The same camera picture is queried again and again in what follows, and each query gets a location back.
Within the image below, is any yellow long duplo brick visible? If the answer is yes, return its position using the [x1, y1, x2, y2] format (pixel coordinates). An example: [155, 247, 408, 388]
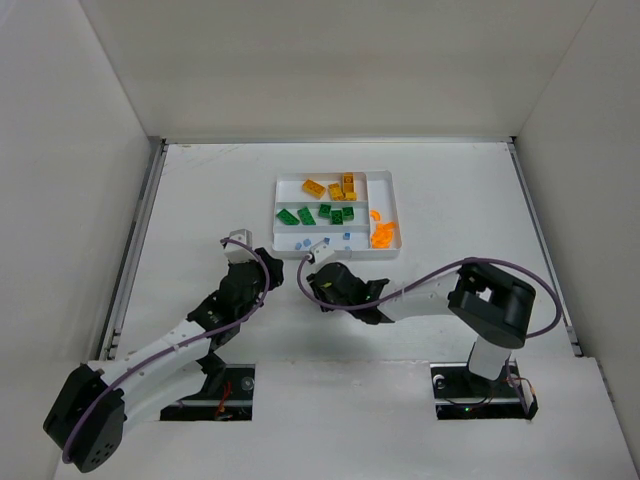
[328, 183, 345, 202]

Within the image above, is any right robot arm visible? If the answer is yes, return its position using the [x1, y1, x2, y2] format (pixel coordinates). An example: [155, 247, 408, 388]
[306, 262, 536, 381]

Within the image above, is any orange D-shaped arch brick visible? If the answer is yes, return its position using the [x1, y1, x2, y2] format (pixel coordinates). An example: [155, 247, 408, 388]
[371, 229, 393, 249]

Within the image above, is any green square duplo brick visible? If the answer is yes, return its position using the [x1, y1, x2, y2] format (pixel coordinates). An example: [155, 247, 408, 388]
[318, 204, 331, 218]

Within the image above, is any green thin lego plate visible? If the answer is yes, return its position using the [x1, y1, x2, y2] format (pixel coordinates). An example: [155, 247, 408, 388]
[276, 209, 300, 226]

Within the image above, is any white compartment tray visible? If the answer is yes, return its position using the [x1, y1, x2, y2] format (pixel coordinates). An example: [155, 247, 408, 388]
[272, 171, 402, 259]

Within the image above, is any orange long brick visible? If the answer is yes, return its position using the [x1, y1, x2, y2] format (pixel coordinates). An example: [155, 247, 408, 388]
[376, 222, 397, 232]

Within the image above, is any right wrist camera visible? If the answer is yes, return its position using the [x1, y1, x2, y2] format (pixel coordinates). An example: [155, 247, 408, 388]
[309, 240, 335, 265]

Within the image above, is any yellow large duplo brick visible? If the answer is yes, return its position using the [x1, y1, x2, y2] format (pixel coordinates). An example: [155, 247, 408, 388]
[302, 179, 326, 199]

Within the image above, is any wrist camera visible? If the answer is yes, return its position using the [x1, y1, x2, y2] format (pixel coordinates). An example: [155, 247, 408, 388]
[309, 240, 335, 265]
[222, 229, 254, 264]

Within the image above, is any green two-stud duplo brick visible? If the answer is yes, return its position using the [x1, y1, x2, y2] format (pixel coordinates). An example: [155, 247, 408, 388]
[330, 209, 344, 225]

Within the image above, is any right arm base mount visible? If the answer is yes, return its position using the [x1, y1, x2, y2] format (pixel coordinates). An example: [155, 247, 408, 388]
[430, 361, 539, 421]

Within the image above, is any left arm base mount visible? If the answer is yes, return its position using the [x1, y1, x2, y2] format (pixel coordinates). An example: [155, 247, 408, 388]
[160, 353, 256, 423]

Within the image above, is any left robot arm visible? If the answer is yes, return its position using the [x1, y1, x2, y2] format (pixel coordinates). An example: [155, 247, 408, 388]
[43, 239, 284, 473]

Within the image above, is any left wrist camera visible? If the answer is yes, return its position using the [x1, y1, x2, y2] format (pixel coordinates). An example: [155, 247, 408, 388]
[222, 229, 254, 264]

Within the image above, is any yellow rounded ladybug brick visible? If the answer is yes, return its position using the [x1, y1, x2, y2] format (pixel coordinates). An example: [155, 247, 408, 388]
[342, 172, 355, 195]

